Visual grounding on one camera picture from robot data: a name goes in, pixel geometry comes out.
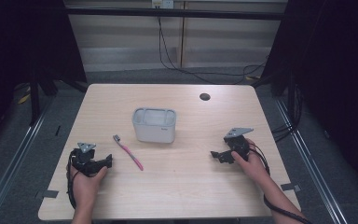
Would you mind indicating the person's right hand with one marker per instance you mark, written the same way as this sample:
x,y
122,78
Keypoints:
x,y
253,166

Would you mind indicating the grey tape strip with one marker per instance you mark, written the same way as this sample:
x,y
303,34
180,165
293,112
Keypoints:
x,y
50,193
290,187

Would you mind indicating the pink toothbrush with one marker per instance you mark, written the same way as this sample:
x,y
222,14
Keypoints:
x,y
128,152

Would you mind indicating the black metal stand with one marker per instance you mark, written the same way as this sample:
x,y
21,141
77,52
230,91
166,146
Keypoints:
x,y
34,96

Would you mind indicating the white toothbrush holder box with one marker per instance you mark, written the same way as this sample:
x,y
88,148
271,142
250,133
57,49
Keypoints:
x,y
154,129

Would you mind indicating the person's left hand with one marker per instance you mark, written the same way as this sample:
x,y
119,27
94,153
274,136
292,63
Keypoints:
x,y
85,188

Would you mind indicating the black horizontal frame bar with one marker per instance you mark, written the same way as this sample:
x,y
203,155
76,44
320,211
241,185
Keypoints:
x,y
174,13

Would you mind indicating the dark curtain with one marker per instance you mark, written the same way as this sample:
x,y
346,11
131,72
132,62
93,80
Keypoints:
x,y
21,40
332,77

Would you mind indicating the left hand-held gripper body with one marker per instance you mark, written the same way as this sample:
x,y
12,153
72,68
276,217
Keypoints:
x,y
85,161

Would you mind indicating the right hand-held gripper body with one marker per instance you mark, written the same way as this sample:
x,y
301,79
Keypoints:
x,y
238,143

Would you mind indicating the aluminium floor rail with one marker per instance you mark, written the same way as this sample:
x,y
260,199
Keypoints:
x,y
310,161
15,155

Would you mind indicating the white wall socket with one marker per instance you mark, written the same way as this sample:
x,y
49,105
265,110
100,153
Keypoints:
x,y
163,3

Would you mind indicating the yellow floor tape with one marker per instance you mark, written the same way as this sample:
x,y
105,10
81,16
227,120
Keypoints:
x,y
23,99

